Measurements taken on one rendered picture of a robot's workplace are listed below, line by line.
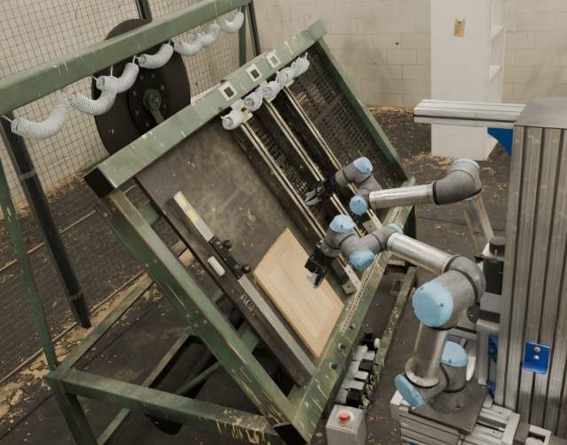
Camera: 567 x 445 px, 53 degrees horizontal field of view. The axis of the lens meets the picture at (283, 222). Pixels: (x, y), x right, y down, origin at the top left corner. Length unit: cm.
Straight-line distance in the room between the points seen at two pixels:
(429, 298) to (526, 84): 601
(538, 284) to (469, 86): 435
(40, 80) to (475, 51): 444
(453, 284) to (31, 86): 171
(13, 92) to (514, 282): 189
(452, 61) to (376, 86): 216
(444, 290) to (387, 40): 639
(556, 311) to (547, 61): 558
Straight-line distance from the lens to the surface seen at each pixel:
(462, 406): 212
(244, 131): 264
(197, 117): 241
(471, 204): 236
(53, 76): 251
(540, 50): 735
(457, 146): 636
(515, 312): 200
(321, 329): 262
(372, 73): 802
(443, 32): 604
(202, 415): 258
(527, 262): 188
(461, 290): 164
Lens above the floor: 264
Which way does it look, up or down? 29 degrees down
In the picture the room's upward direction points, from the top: 9 degrees counter-clockwise
